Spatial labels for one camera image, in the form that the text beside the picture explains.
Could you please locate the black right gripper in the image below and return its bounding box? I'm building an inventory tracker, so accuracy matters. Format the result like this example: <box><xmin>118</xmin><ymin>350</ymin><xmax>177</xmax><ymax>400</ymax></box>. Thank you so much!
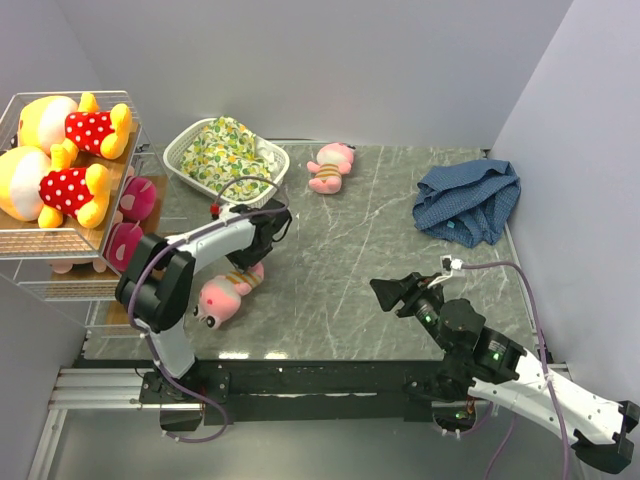
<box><xmin>368</xmin><ymin>271</ymin><xmax>455</xmax><ymax>354</ymax></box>

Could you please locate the pink pig plush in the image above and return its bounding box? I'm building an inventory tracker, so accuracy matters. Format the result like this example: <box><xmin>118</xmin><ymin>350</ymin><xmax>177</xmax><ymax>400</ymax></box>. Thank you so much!
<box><xmin>306</xmin><ymin>142</ymin><xmax>356</xmax><ymax>195</ymax></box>
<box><xmin>193</xmin><ymin>262</ymin><xmax>265</xmax><ymax>329</ymax></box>

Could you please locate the black-haired doll face-down plush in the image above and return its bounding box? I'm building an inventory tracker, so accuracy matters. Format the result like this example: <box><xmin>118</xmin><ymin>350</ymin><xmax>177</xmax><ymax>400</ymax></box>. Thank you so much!
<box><xmin>115</xmin><ymin>167</ymin><xmax>157</xmax><ymax>223</ymax></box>

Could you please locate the black-haired doll face-up plush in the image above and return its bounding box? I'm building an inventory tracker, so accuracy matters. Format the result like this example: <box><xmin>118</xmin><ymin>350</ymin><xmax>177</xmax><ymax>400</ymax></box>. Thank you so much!
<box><xmin>47</xmin><ymin>222</ymin><xmax>144</xmax><ymax>274</ymax></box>

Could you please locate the yellow bear plush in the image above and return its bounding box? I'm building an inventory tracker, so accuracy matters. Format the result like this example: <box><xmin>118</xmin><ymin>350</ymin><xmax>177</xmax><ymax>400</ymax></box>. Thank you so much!
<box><xmin>1</xmin><ymin>146</ymin><xmax>111</xmax><ymax>229</ymax></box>
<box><xmin>16</xmin><ymin>92</ymin><xmax>133</xmax><ymax>160</ymax></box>

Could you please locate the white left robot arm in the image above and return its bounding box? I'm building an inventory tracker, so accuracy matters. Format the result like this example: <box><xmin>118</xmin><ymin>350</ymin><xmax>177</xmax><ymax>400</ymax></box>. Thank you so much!
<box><xmin>115</xmin><ymin>199</ymin><xmax>292</xmax><ymax>402</ymax></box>

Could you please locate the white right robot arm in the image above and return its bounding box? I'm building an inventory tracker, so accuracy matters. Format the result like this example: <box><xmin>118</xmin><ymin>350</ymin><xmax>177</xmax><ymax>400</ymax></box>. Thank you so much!
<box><xmin>370</xmin><ymin>272</ymin><xmax>639</xmax><ymax>474</ymax></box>

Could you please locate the lemon print cloth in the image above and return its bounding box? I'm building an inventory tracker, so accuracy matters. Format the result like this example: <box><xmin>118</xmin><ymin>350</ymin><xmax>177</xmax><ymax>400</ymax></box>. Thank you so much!
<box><xmin>178</xmin><ymin>116</ymin><xmax>276</xmax><ymax>193</ymax></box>

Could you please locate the white perforated plastic basket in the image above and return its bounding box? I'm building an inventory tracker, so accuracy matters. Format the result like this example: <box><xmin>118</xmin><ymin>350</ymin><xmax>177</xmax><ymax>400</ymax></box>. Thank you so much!
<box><xmin>163</xmin><ymin>116</ymin><xmax>289</xmax><ymax>208</ymax></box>

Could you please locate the blue checked shirt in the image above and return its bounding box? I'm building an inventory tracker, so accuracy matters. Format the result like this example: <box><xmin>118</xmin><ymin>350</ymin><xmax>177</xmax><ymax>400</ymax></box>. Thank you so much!
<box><xmin>412</xmin><ymin>159</ymin><xmax>521</xmax><ymax>248</ymax></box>

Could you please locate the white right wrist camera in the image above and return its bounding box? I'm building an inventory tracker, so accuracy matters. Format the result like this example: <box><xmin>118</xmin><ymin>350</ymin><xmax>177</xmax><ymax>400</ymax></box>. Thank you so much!
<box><xmin>440</xmin><ymin>255</ymin><xmax>463</xmax><ymax>273</ymax></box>

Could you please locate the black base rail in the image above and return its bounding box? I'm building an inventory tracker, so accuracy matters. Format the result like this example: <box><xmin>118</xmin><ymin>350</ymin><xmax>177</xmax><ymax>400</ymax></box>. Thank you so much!
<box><xmin>139</xmin><ymin>357</ymin><xmax>496</xmax><ymax>431</ymax></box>

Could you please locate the wire and wood shelf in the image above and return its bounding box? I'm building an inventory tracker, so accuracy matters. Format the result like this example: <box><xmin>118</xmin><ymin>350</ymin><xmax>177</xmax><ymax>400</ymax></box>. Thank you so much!
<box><xmin>0</xmin><ymin>90</ymin><xmax>171</xmax><ymax>339</ymax></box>

